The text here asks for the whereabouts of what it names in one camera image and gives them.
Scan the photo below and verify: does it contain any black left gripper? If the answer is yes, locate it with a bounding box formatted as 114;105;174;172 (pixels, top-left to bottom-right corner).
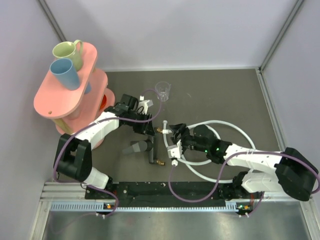
126;111;156;138

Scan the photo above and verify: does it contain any blue plastic cup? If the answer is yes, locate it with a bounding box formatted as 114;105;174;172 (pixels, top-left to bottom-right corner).
49;58;80;91

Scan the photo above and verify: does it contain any white flexible hose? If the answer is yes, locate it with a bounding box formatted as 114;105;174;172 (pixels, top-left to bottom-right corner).
161;119;256;183

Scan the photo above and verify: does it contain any green ceramic mug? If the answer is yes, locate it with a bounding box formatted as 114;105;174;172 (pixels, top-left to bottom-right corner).
52;39;84;71

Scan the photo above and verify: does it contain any orange object on shelf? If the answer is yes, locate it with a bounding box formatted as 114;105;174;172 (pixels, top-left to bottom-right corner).
99;94;108;111

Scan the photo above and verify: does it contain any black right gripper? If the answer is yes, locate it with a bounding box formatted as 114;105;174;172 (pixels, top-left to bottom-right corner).
169;123;209;153

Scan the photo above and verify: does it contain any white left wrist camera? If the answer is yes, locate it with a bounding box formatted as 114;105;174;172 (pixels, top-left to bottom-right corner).
137;95;153;115

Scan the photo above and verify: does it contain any clear plastic cup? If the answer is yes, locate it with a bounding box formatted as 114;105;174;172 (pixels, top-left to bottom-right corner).
155;81;171;102

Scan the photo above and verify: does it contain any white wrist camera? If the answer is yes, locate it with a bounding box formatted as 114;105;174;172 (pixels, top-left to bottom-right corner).
137;95;153;115
167;140;183;167

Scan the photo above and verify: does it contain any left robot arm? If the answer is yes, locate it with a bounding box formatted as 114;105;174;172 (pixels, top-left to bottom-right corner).
53;94;156;199

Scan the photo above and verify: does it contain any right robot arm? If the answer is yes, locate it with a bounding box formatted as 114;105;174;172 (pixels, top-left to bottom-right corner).
168;123;320;202

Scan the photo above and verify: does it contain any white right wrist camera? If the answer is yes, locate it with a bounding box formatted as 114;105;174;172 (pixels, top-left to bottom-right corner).
167;140;183;167

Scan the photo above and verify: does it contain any pink three-tier shelf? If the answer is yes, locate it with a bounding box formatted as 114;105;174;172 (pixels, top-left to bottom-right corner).
33;42;115;135

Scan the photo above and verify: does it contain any grey slotted cable duct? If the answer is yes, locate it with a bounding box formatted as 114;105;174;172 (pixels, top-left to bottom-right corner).
50;201;240;213

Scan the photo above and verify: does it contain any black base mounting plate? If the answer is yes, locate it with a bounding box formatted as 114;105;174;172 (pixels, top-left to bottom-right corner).
84;181;253;208

